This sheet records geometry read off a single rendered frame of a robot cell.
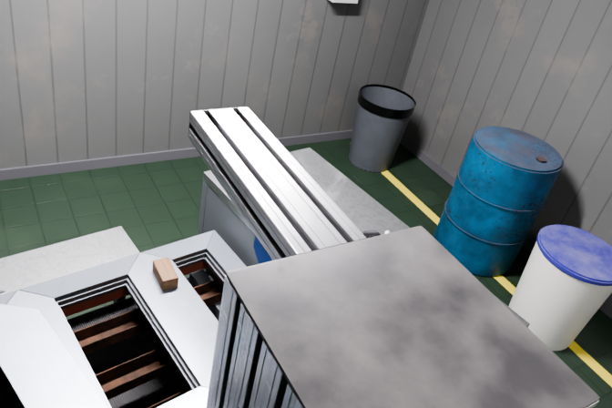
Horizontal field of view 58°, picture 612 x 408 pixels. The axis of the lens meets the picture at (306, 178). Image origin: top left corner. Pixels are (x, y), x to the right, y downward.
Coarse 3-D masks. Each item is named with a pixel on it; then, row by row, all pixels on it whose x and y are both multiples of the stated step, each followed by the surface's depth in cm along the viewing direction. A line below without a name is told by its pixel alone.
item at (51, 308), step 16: (192, 256) 224; (208, 256) 226; (224, 272) 219; (96, 288) 201; (112, 288) 205; (128, 288) 206; (16, 304) 186; (32, 304) 188; (48, 304) 189; (64, 304) 195; (144, 304) 199; (48, 320) 184; (64, 320) 185; (64, 336) 179; (160, 336) 191; (80, 352) 176; (176, 352) 184; (96, 384) 167; (192, 384) 177
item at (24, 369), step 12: (48, 348) 175; (60, 348) 175; (24, 360) 170; (36, 360) 170; (48, 360) 171; (60, 360) 172; (12, 372) 165; (24, 372) 166; (36, 372) 167; (12, 384) 162
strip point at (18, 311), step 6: (0, 306) 184; (6, 306) 185; (12, 306) 185; (18, 306) 186; (0, 312) 182; (6, 312) 183; (12, 312) 183; (18, 312) 184; (24, 312) 184; (30, 312) 184; (0, 318) 180; (6, 318) 181; (12, 318) 181; (0, 324) 178
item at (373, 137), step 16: (368, 96) 480; (384, 96) 484; (400, 96) 478; (368, 112) 448; (384, 112) 441; (400, 112) 442; (368, 128) 455; (384, 128) 450; (400, 128) 455; (352, 144) 476; (368, 144) 462; (384, 144) 460; (352, 160) 481; (368, 160) 470; (384, 160) 472
